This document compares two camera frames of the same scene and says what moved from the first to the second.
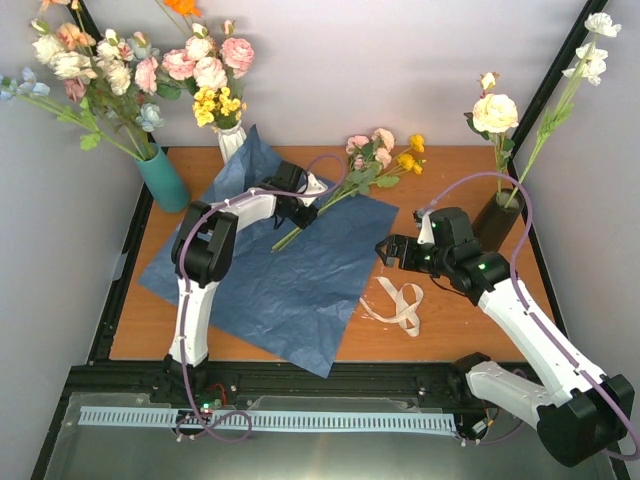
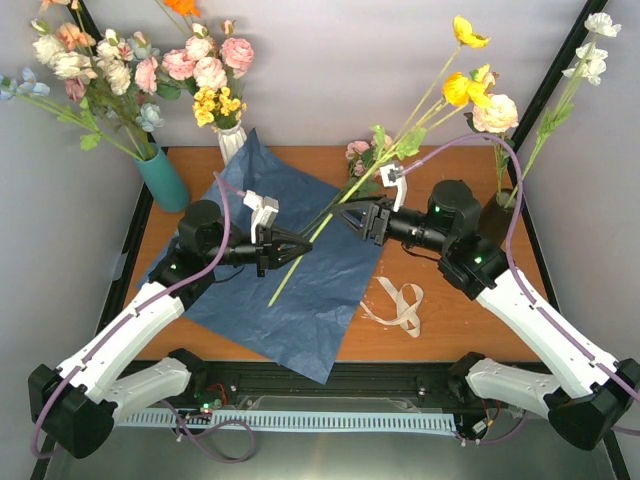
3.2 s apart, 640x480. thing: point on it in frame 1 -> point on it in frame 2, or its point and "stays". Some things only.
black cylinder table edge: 496,218 stays
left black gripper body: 297,219 -> 264,256
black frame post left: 85,23 stays
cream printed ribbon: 407,300 stays
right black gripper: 394,241 -> 374,219
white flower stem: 590,69 stays
